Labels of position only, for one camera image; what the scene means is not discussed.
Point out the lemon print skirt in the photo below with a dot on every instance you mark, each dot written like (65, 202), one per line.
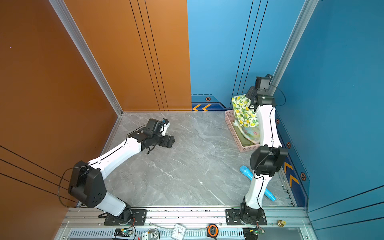
(245, 116)

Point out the olive green skirt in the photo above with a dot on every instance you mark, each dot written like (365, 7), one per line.
(244, 141)

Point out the green circuit board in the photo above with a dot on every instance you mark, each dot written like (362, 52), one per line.
(123, 234)

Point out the black board with wires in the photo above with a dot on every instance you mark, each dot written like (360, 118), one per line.
(252, 233)

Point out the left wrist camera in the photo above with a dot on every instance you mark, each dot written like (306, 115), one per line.
(166, 125)

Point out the pink plastic basket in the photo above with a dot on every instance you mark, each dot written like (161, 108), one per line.
(229, 118)

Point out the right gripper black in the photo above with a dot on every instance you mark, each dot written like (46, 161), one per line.
(250, 92)

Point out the white power plug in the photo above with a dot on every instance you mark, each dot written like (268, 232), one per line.
(151, 234)

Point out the white square clock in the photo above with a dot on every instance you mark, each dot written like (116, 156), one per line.
(178, 232)

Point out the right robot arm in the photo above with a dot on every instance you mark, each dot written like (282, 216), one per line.
(268, 158)

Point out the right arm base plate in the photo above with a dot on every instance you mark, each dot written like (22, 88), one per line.
(253, 217)

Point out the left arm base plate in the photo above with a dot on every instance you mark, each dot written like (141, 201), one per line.
(132, 217)

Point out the brass round knob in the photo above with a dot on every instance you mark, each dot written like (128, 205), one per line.
(281, 223)

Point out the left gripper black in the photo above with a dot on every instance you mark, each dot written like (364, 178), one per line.
(166, 140)

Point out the pastel floral skirt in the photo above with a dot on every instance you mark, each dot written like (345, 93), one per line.
(252, 134)

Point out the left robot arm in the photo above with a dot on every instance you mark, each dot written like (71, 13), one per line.
(87, 182)

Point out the orange black tape measure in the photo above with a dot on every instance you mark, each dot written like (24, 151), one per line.
(212, 231)

